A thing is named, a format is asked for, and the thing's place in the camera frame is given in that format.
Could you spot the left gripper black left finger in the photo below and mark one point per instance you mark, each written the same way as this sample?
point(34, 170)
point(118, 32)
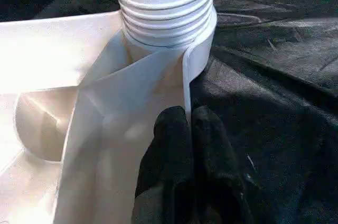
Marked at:
point(167, 171)

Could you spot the white plastic table leg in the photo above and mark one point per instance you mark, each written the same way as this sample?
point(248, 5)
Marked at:
point(163, 4)

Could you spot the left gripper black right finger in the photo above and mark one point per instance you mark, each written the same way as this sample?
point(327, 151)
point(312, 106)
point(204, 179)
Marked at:
point(221, 176)

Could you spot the white plastic table top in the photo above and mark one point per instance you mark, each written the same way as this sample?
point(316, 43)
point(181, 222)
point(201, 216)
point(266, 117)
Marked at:
point(52, 49)

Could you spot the black plastic mat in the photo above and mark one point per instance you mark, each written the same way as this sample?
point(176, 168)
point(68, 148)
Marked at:
point(277, 102)

